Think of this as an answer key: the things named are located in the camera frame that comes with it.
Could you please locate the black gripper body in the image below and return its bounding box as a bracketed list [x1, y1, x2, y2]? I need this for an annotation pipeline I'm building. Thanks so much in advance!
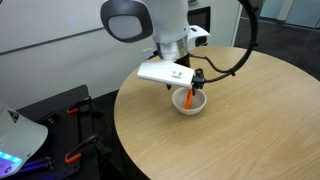
[173, 53, 192, 69]

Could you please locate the orange marker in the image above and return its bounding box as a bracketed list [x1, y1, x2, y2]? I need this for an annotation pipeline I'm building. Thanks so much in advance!
[184, 88, 194, 111]

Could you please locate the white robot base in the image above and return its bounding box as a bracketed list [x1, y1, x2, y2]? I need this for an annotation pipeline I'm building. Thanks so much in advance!
[0, 100, 49, 179]

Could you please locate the white ceramic bowl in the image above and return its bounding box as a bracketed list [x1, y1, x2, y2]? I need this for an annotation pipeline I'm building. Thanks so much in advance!
[171, 87, 208, 116]

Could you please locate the black mesh office chair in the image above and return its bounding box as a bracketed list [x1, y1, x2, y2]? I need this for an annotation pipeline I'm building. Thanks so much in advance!
[187, 6, 212, 33]

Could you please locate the black mounting plate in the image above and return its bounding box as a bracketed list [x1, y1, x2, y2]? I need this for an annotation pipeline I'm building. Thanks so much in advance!
[16, 84, 101, 180]

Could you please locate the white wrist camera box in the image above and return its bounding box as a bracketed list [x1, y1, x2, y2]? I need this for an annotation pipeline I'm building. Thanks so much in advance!
[137, 60, 196, 89]

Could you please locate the white wall outlet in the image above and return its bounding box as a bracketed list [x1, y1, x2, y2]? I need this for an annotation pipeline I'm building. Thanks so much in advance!
[142, 47, 155, 61]

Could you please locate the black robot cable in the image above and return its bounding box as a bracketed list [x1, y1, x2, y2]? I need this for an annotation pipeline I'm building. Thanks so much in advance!
[186, 0, 259, 91]

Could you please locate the black clamp orange handle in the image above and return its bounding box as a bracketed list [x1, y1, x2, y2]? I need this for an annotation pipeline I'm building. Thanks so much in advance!
[64, 134, 113, 165]
[65, 96, 104, 118]

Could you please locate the white wall whiteboard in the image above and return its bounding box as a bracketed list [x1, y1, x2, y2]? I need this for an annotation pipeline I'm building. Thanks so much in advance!
[0, 0, 111, 56]

